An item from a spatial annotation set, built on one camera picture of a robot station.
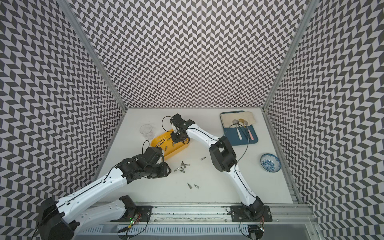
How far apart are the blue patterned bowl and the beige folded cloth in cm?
27

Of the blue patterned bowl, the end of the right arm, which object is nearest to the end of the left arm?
the end of the right arm

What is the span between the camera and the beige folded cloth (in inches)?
43.4

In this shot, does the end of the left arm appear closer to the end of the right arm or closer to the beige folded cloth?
the end of the right arm

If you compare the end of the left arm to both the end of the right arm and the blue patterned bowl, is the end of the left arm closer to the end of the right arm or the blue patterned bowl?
the end of the right arm

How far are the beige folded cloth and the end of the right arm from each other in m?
0.39

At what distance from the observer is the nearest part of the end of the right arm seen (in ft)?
2.38

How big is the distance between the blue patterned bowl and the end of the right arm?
0.49 meters

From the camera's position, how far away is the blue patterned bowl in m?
0.88
